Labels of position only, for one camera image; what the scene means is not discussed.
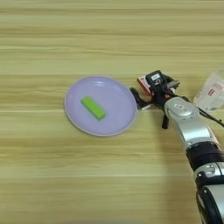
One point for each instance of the green rectangular block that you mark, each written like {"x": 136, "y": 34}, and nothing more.
{"x": 93, "y": 108}

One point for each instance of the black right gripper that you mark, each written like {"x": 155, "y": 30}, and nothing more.
{"x": 161, "y": 94}

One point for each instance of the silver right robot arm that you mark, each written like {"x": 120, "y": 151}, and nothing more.
{"x": 192, "y": 128}

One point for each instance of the small red white box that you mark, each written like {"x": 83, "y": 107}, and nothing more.
{"x": 143, "y": 84}

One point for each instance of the clear bottle red cap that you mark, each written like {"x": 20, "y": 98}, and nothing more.
{"x": 210, "y": 94}

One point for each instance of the lilac round plate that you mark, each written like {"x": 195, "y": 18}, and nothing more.
{"x": 116, "y": 110}

